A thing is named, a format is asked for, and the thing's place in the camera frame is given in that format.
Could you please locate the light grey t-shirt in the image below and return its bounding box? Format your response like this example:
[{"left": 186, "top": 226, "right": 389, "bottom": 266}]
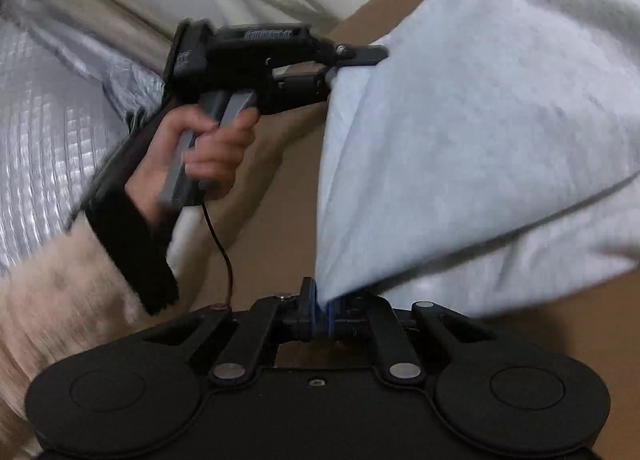
[{"left": 315, "top": 0, "right": 640, "bottom": 322}]

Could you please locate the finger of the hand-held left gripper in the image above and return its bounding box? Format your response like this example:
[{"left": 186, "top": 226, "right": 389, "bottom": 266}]
[
  {"left": 336, "top": 42, "right": 390, "bottom": 67},
  {"left": 316, "top": 66, "right": 343, "bottom": 97}
]

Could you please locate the silver quilted insulation sheet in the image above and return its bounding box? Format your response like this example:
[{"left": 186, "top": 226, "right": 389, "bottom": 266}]
[{"left": 0, "top": 0, "right": 168, "bottom": 281}]

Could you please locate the person's left forearm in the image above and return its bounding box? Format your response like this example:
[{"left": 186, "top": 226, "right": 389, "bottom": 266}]
[{"left": 0, "top": 105, "right": 181, "bottom": 460}]

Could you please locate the black cable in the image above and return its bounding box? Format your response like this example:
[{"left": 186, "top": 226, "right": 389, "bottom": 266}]
[{"left": 200, "top": 202, "right": 235, "bottom": 308}]

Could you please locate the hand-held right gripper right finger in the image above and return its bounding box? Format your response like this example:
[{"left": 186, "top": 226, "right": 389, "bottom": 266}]
[{"left": 325, "top": 291, "right": 497, "bottom": 386}]

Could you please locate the person's left hand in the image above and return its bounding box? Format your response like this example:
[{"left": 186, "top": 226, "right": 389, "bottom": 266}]
[{"left": 124, "top": 105, "right": 258, "bottom": 222}]

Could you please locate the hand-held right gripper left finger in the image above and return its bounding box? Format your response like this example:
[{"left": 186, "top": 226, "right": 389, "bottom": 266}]
[{"left": 141, "top": 277, "right": 319, "bottom": 387}]

